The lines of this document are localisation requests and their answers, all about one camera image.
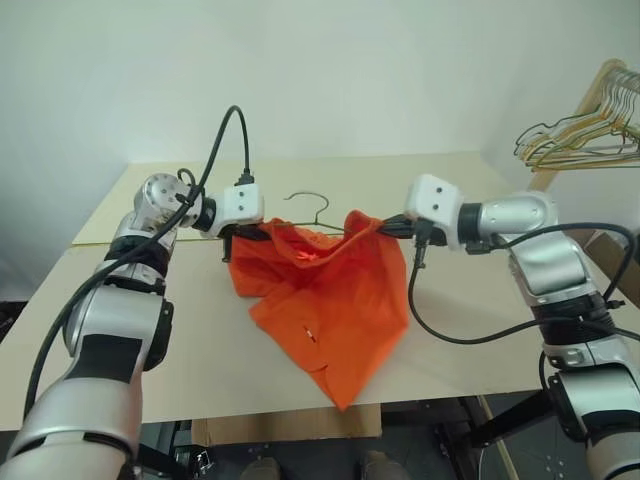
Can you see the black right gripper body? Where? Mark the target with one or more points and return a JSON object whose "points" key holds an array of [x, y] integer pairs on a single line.
{"points": [[431, 232]]}

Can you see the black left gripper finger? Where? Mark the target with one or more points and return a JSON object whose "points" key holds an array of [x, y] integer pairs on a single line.
{"points": [[261, 235], [260, 228]]}

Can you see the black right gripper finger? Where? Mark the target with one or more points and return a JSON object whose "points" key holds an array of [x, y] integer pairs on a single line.
{"points": [[397, 231], [397, 221]]}

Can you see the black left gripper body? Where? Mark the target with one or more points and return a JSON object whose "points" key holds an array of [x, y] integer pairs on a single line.
{"points": [[226, 247]]}

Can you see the orange cloth garment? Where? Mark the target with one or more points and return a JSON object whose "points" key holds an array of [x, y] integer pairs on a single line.
{"points": [[330, 300]]}

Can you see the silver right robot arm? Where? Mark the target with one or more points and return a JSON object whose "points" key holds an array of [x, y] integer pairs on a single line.
{"points": [[550, 260]]}

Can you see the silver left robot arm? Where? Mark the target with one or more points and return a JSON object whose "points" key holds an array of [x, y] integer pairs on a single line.
{"points": [[115, 320]]}

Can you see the wooden hanger rack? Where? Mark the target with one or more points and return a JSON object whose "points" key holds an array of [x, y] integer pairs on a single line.
{"points": [[592, 90]]}

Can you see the flat cardboard box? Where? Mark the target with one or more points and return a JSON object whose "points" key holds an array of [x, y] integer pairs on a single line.
{"points": [[280, 425]]}

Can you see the open cardboard box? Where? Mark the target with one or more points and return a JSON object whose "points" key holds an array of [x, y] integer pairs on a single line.
{"points": [[625, 280]]}

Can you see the thin wooden stick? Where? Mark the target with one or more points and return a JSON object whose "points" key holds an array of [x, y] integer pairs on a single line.
{"points": [[502, 450]]}

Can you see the brown rounded shape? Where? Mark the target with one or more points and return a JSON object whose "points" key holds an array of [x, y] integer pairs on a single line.
{"points": [[378, 466]]}

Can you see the round grey stand base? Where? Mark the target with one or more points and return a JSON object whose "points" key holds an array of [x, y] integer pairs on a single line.
{"points": [[545, 462]]}

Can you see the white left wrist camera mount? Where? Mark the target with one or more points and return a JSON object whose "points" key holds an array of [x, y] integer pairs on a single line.
{"points": [[242, 202]]}

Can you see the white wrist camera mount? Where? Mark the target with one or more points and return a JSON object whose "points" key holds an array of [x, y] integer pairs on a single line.
{"points": [[435, 195], [242, 202]]}

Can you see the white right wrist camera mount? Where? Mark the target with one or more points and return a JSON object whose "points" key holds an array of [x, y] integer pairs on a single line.
{"points": [[435, 195]]}

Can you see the black metal table frame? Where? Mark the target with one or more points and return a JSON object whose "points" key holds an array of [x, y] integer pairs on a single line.
{"points": [[520, 412]]}

